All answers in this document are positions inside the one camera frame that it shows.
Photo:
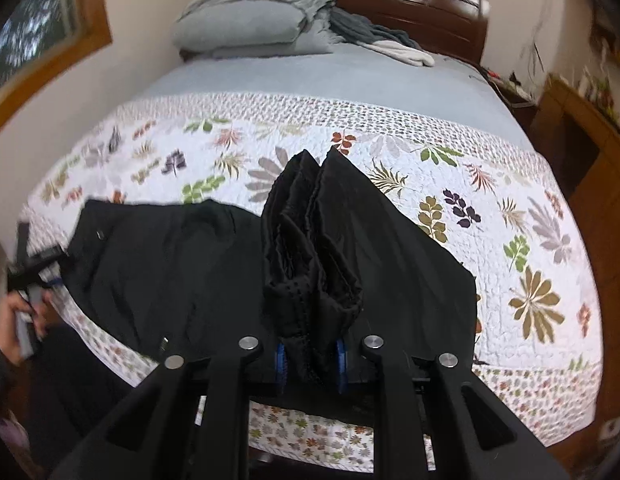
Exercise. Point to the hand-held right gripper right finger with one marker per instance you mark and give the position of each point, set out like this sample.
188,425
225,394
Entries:
342,360

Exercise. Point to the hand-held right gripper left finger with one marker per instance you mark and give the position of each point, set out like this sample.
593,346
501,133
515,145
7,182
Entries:
281,365

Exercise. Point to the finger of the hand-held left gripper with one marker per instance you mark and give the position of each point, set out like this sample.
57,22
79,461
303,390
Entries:
44,260

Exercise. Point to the black pants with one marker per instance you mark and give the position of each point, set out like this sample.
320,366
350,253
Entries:
164,270

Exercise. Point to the person's left forearm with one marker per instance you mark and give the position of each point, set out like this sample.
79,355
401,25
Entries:
0,370

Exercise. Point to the person's left hand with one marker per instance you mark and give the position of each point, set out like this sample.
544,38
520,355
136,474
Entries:
9,320

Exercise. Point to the person's left leg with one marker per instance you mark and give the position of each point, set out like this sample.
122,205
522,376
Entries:
69,400

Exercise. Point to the large wooden-framed window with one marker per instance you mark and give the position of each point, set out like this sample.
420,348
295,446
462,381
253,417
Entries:
34,25

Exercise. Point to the floral quilt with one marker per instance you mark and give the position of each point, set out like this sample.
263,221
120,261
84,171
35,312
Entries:
490,170

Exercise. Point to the light blue bedsheet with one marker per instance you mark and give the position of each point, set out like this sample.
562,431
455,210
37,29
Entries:
315,75

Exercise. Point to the grey-blue pillow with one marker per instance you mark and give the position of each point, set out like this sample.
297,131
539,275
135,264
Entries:
234,30

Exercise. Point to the white cloth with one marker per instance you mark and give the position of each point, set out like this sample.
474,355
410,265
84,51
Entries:
405,54

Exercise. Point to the dark wooden nightstand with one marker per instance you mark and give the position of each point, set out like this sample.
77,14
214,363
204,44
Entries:
512,97

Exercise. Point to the wooden desk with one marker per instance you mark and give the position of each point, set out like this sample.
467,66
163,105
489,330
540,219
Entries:
590,160

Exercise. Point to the dark grey blanket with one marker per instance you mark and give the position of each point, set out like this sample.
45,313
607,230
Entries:
365,27

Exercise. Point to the dark wooden bed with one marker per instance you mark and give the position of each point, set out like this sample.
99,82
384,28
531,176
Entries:
430,15

